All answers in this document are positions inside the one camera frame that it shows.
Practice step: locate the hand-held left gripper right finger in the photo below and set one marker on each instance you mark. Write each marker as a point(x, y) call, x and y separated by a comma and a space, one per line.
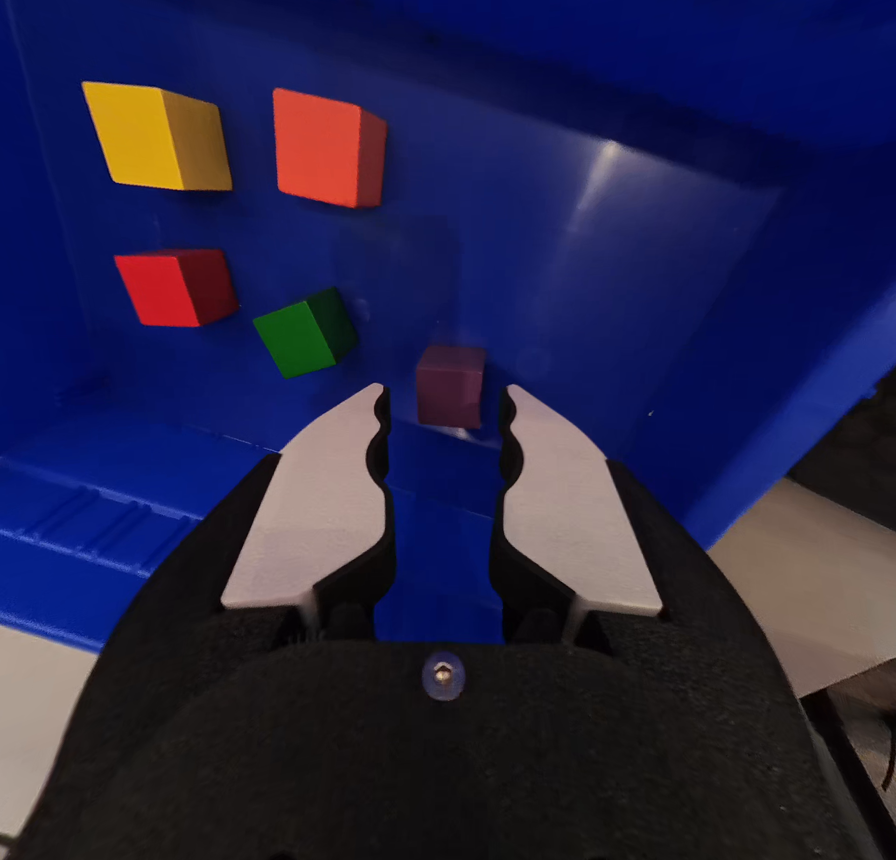
point(581, 517)

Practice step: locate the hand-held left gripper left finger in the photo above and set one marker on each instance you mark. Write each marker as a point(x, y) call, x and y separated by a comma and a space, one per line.
point(315, 517)

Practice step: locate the green wooden cube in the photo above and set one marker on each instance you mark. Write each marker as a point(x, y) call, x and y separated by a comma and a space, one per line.
point(297, 338)

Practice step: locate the purple wooden cube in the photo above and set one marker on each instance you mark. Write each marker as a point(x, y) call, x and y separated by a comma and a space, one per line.
point(450, 387)

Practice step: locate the blue plastic bin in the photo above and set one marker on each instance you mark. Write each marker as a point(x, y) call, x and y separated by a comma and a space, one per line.
point(595, 244)

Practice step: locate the red wooden cube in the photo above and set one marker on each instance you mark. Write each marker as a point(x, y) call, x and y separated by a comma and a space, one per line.
point(161, 289)

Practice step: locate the orange wooden cube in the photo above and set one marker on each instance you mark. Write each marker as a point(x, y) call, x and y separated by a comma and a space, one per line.
point(318, 149)

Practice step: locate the yellow wooden cube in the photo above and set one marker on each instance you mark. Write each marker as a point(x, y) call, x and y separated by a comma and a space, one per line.
point(140, 135)

